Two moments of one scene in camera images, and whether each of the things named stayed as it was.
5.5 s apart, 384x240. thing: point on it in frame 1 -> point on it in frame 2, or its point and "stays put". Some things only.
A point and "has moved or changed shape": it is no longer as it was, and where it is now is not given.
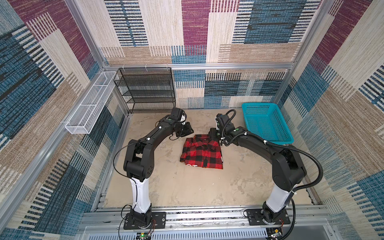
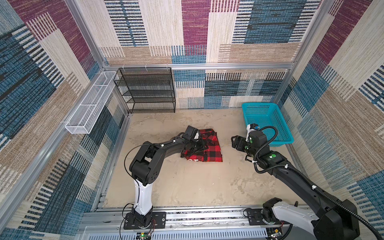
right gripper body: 213,134 -> 242,145
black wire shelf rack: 145,89 stays put
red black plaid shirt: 201,151 has moved or changed shape
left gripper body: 184,130 -> 197,146
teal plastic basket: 265,121 stays put
